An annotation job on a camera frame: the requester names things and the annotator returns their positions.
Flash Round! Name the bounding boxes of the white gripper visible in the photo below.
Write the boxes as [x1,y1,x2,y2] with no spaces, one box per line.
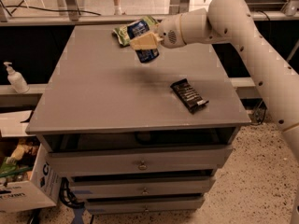
[130,14,185,50]

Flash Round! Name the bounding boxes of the blue pepsi can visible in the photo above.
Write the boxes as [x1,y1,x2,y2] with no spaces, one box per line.
[127,20,159,63]

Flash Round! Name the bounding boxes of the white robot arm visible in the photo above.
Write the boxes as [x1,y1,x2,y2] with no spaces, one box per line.
[130,0,299,160]

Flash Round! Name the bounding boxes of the green chip bag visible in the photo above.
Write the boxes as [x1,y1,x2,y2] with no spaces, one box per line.
[113,16,158,47]

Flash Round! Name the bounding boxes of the black snack bar wrapper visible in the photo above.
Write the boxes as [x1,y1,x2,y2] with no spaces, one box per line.
[170,78,208,114]

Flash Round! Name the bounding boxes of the grey drawer cabinet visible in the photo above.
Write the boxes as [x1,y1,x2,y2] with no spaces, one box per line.
[28,25,249,206]

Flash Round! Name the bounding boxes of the top cabinet drawer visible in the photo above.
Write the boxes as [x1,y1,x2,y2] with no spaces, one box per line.
[46,145,233,177]

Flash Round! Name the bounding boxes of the cabinet drawer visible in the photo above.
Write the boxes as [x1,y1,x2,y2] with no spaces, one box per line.
[70,176,216,199]
[86,196,204,215]
[46,145,233,177]

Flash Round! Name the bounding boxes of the white pump bottle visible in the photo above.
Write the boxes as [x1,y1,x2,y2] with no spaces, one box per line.
[4,62,29,93]

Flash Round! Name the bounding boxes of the middle cabinet drawer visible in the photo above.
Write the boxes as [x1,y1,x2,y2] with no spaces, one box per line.
[70,176,216,199]

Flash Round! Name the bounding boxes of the bottom cabinet drawer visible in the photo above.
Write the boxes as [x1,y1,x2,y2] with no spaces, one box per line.
[86,196,204,215]

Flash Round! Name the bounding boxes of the white cardboard box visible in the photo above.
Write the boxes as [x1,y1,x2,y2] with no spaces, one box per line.
[0,111,61,213]

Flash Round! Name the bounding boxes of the black floor cable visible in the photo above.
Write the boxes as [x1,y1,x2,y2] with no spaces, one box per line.
[0,0,102,17]

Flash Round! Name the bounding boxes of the black cables under cabinet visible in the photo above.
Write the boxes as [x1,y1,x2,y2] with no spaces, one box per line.
[59,177,86,210]

